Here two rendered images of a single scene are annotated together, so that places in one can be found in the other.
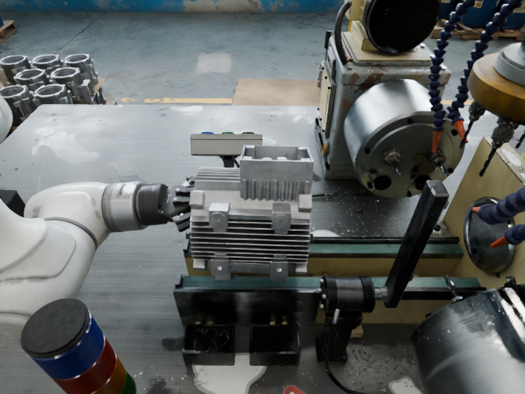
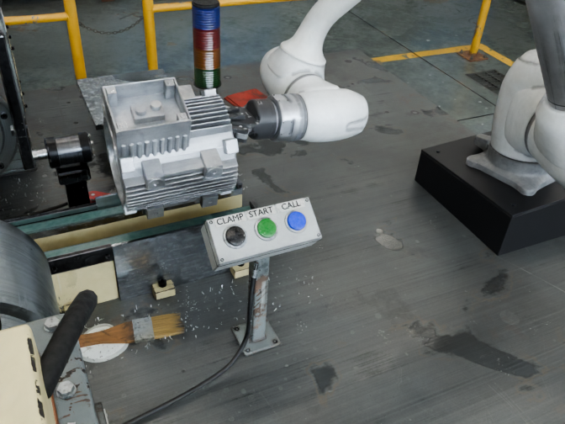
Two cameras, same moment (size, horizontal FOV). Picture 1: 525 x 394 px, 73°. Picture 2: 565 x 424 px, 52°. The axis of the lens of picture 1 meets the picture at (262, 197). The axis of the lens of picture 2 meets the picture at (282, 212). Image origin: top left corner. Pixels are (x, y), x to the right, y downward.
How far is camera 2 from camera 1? 1.38 m
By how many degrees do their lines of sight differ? 97
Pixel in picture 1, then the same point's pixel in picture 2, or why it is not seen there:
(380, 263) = not seen: hidden behind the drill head
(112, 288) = (324, 225)
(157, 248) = (320, 268)
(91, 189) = (310, 92)
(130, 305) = not seen: hidden behind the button
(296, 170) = (119, 90)
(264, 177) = (150, 92)
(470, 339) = not seen: outside the picture
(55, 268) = (269, 60)
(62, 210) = (309, 79)
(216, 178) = (201, 99)
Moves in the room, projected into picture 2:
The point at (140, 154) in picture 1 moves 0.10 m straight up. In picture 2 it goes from (529, 411) to (550, 373)
